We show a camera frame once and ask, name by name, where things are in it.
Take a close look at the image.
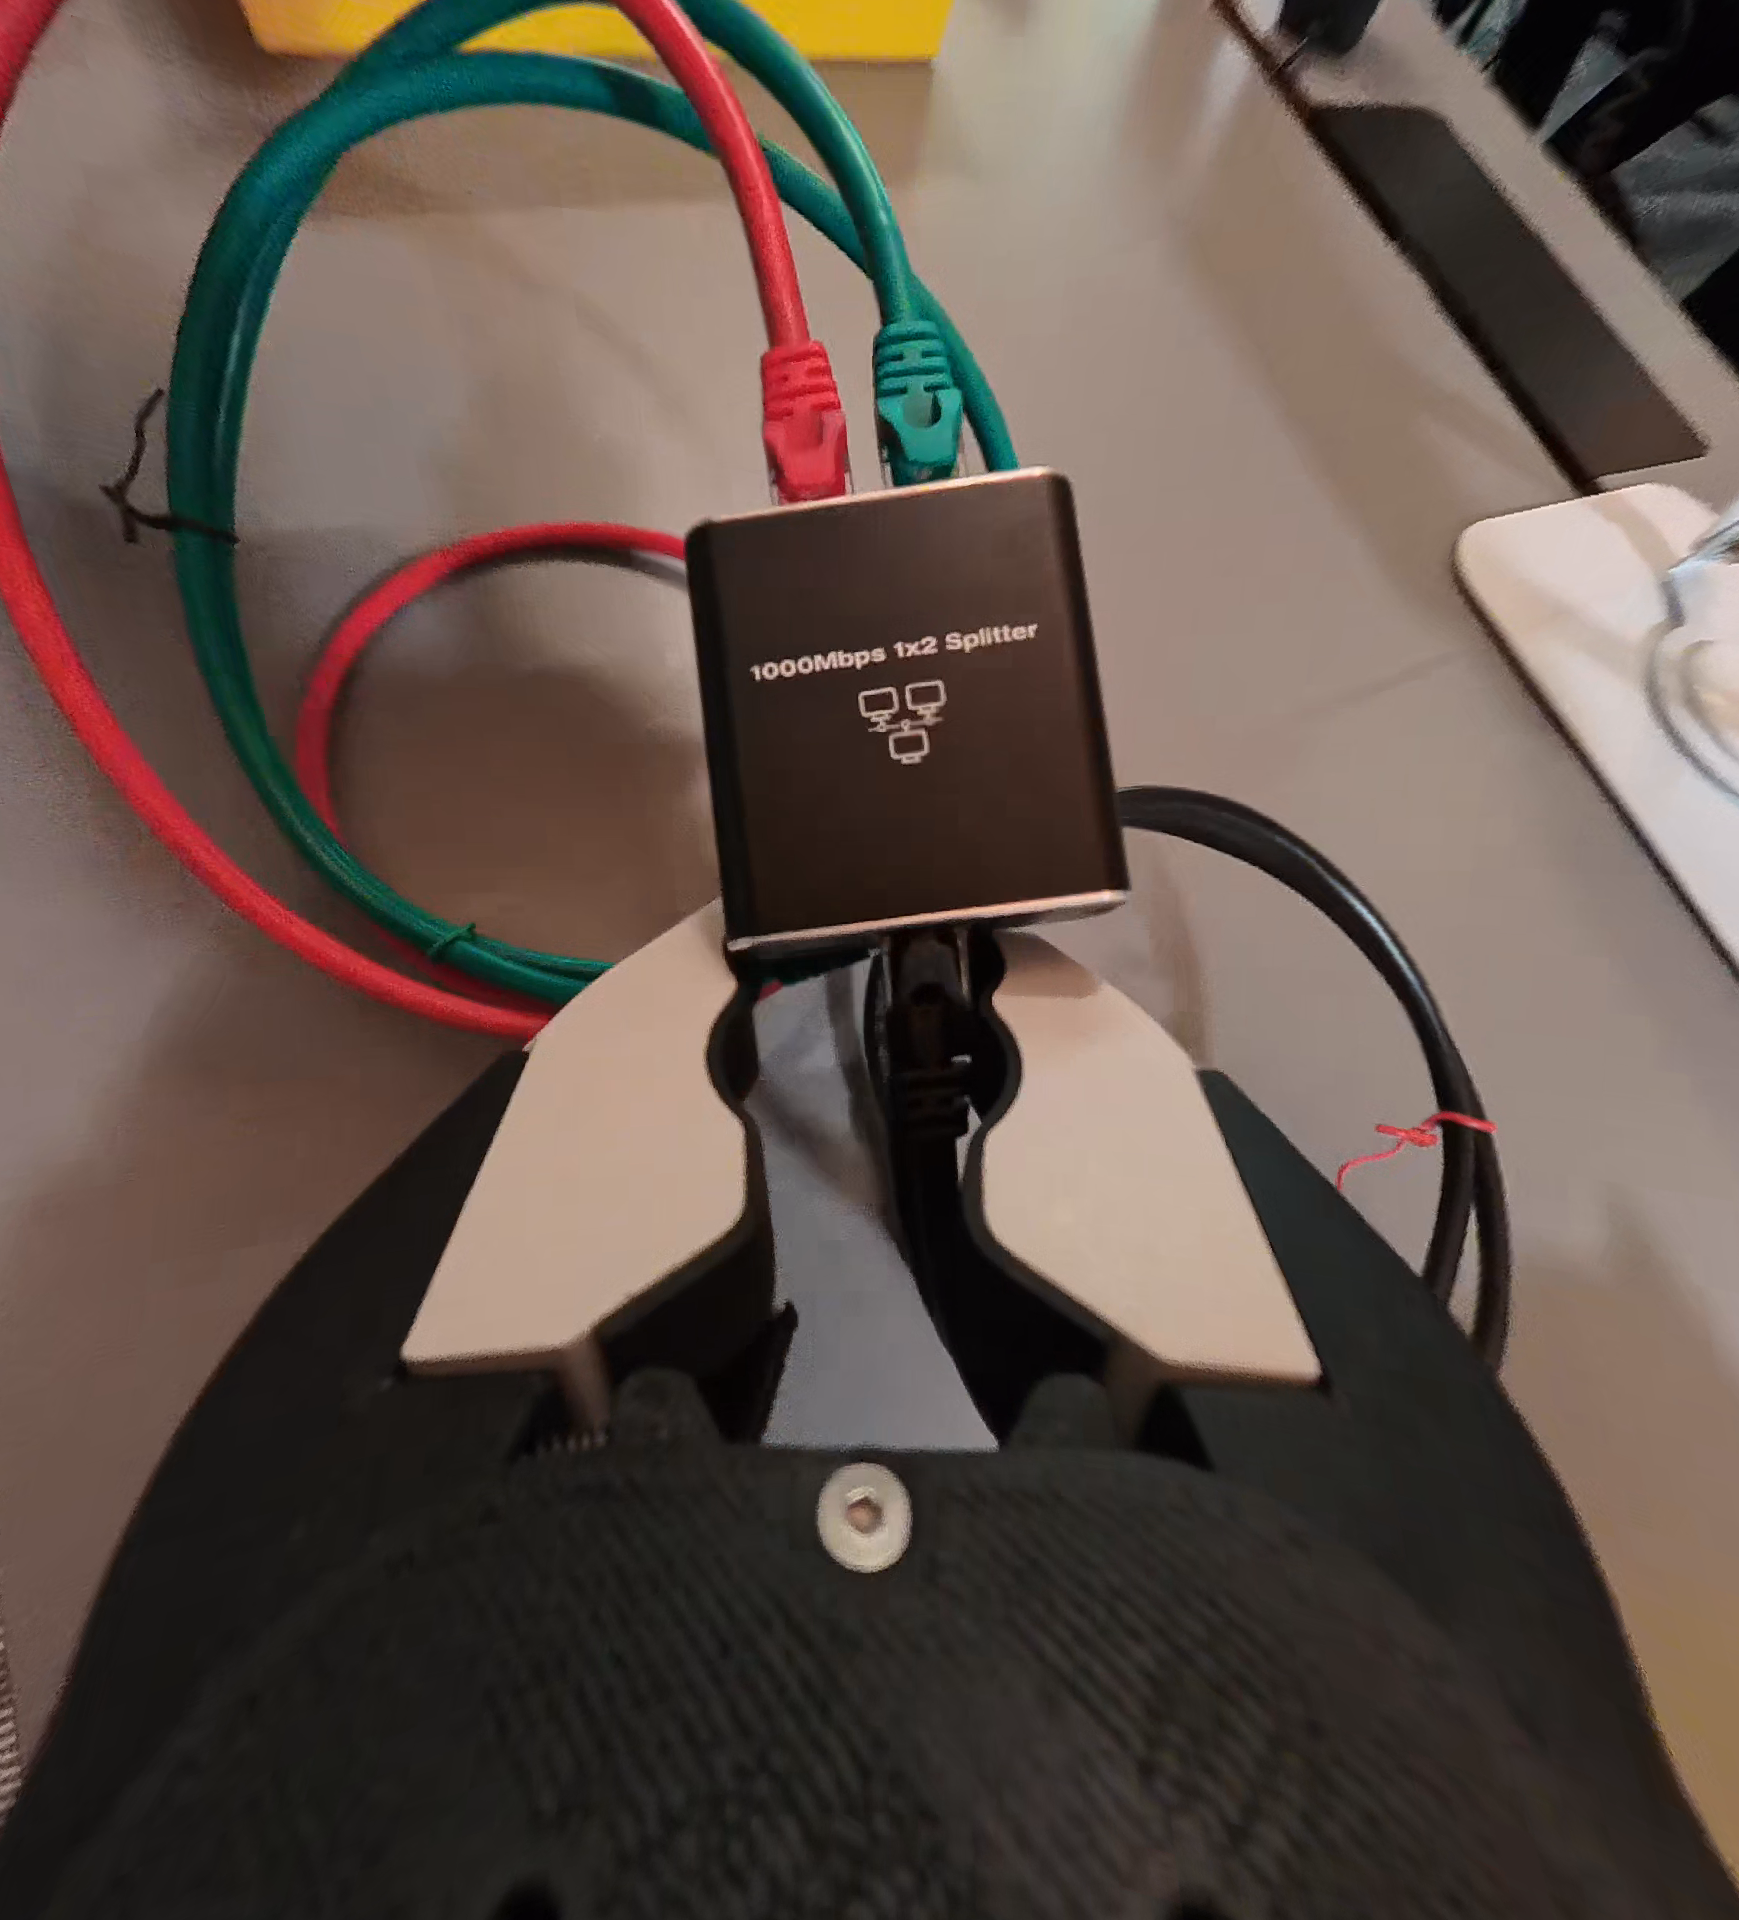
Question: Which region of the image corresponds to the black twist tie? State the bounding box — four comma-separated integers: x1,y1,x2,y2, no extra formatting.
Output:
99,386,238,545

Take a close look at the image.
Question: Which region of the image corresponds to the white tablet stand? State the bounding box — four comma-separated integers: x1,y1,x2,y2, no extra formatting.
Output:
1455,396,1739,1036

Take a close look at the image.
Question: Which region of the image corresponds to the red twist tie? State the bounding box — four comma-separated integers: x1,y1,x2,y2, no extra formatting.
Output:
1334,1111,1497,1191

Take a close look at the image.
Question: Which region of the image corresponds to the red ethernet cable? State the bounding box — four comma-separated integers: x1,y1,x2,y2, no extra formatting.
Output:
0,0,855,1045

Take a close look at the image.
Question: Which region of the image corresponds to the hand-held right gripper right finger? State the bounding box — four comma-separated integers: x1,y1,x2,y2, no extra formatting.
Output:
956,931,1326,1388

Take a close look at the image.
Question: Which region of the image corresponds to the grey desk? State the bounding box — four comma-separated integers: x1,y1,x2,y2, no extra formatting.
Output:
0,0,1739,1920

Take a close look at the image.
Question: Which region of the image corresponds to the dark desk cable cover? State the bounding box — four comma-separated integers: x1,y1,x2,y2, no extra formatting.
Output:
1303,103,1710,493

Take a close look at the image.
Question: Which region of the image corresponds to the green ethernet cable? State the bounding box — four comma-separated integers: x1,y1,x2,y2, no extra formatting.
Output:
165,0,1022,1010

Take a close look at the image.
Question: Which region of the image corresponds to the black ethernet splitter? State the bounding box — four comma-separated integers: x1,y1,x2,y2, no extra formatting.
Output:
682,469,1129,960

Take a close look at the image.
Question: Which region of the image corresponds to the yellow plastic bin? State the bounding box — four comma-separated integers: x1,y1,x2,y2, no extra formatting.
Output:
238,0,953,65

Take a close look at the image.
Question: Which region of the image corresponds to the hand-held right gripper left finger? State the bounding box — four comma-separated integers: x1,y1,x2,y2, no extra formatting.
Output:
399,900,777,1382

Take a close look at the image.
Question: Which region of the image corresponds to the black ethernet cable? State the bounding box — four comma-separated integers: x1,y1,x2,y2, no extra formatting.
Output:
870,787,1512,1449

